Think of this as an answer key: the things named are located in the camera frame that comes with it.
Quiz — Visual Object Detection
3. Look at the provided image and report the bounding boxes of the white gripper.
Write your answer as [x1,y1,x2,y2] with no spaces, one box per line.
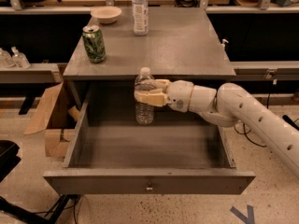
[134,79,217,113]

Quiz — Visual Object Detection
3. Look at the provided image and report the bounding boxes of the clear water bottle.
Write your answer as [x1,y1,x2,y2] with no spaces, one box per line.
[134,66,156,126]

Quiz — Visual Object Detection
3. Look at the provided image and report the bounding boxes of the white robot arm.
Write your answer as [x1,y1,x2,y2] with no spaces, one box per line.
[135,79,299,176]

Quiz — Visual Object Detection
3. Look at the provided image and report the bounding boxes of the open grey top drawer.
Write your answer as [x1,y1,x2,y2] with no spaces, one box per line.
[44,88,255,194]

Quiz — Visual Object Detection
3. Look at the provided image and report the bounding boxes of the tall white labelled bottle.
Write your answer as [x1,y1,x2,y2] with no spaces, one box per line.
[132,0,149,35]

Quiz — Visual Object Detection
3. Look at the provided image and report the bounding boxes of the clear pump bottle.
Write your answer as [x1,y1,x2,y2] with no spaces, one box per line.
[0,48,15,68]
[11,47,31,69]

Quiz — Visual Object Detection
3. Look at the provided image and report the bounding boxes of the grey cabinet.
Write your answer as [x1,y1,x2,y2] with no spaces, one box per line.
[63,6,236,123]

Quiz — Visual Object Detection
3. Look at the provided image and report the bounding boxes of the small white pump dispenser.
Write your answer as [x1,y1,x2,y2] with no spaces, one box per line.
[221,38,229,50]

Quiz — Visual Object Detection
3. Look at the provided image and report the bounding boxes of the green soda can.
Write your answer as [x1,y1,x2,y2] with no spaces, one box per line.
[82,25,106,63]

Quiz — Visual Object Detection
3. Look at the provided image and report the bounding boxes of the white bowl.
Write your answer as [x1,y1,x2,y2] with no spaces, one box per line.
[91,7,121,24]

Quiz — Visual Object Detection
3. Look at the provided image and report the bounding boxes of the cardboard box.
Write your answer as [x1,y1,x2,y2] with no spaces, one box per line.
[24,82,79,158]

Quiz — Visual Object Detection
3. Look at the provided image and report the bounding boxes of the black chair base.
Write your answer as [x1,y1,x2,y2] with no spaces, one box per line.
[0,139,80,224]

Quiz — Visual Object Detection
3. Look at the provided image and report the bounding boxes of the black power adapter cable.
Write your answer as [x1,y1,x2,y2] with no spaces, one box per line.
[233,123,269,148]

